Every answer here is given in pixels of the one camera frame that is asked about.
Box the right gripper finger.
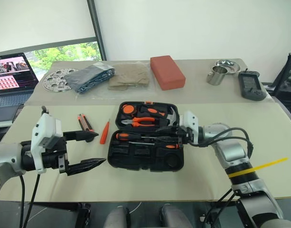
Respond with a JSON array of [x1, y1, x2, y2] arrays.
[[156, 126, 179, 134], [159, 138, 183, 147]]

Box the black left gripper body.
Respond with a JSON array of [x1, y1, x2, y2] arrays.
[[42, 137, 70, 173]]

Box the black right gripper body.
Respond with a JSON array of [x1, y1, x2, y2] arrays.
[[176, 125, 192, 145]]

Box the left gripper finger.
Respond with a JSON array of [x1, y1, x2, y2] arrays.
[[66, 158, 107, 177], [63, 130, 99, 143]]

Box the orange black utility knife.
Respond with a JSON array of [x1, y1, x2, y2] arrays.
[[76, 114, 95, 143]]

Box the small orange tester screwdriver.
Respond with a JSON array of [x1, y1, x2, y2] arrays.
[[99, 117, 112, 145]]

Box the black plastic tool case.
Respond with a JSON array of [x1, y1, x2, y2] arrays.
[[107, 101, 185, 173]]

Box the slim black orange screwdriver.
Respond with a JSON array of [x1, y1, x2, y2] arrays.
[[128, 141, 182, 150]]

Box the large black orange screwdriver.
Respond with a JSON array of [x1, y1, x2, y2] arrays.
[[115, 132, 158, 141]]

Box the orange black tape measure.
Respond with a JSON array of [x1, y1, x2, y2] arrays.
[[120, 103, 137, 115]]

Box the dark blue folded cloth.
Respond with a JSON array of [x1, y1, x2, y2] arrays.
[[64, 64, 116, 94]]

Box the red brick block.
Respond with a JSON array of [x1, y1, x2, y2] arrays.
[[150, 55, 187, 91]]

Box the perforated round metal plate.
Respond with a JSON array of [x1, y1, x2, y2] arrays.
[[43, 67, 80, 92]]

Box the beige folded cloth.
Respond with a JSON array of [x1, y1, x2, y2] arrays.
[[107, 62, 151, 92]]

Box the stainless steel cup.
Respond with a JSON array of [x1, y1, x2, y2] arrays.
[[206, 65, 228, 86]]

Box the black handheld device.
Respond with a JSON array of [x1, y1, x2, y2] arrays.
[[237, 69, 267, 102]]

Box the stainless steel dish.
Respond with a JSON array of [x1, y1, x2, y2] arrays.
[[214, 59, 242, 75]]

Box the yellow zip tie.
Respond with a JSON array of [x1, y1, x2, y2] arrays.
[[228, 157, 289, 178]]

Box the open laptop computer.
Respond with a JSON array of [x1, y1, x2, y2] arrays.
[[0, 52, 39, 122]]

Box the black mesh office chair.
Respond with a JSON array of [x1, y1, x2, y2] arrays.
[[270, 50, 291, 124]]

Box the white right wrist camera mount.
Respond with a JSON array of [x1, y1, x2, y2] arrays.
[[179, 110, 199, 144]]

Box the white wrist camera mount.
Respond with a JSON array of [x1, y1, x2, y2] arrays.
[[179, 110, 199, 144], [31, 113, 64, 174]]

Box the claw hammer orange black handle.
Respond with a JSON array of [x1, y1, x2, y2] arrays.
[[140, 105, 180, 124]]

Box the orange handled pliers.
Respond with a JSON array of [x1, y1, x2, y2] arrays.
[[121, 116, 157, 128]]

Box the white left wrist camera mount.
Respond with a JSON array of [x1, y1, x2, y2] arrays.
[[31, 113, 64, 174]]

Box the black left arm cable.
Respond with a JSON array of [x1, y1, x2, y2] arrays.
[[26, 172, 41, 228], [19, 174, 27, 228]]

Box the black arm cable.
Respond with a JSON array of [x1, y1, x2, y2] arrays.
[[26, 172, 41, 228], [190, 127, 254, 157], [19, 174, 27, 228]]

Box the black table frame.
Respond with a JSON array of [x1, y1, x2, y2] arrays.
[[75, 202, 92, 228]]

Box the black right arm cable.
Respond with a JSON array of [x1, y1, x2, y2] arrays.
[[190, 127, 254, 157]]

